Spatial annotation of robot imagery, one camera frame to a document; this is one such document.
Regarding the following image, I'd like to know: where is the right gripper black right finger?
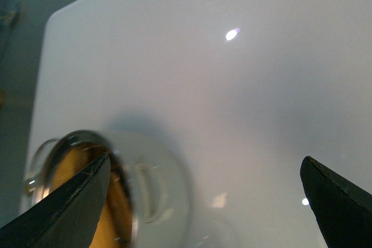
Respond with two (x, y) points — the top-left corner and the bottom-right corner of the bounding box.
(300, 156), (371, 247)

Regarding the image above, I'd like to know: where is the white electric cooking pot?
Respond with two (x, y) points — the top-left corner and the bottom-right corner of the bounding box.
(22, 130), (190, 247)

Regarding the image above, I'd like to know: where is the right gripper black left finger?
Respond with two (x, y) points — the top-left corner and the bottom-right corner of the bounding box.
(1, 153), (110, 247)

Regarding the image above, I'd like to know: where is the yellow corn cob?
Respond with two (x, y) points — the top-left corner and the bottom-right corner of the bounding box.
(49, 145), (133, 247)

